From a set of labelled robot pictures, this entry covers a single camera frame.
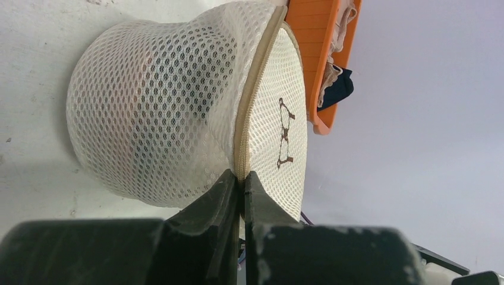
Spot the orange plastic bin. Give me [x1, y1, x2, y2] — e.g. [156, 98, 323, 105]
[286, 0, 346, 135]

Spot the round white mesh laundry bag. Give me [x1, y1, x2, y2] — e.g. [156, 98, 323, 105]
[66, 1, 307, 219]

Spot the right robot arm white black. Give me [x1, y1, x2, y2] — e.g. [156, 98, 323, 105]
[413, 244, 503, 285]

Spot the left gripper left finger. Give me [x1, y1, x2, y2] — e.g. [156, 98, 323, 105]
[1, 170, 239, 284]

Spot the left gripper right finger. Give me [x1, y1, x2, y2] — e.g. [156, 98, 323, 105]
[244, 172, 426, 284]

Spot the navy blue garment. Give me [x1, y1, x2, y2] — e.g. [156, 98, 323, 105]
[317, 68, 354, 112]

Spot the beige pink lace bra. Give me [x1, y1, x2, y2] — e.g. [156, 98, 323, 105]
[317, 1, 358, 110]

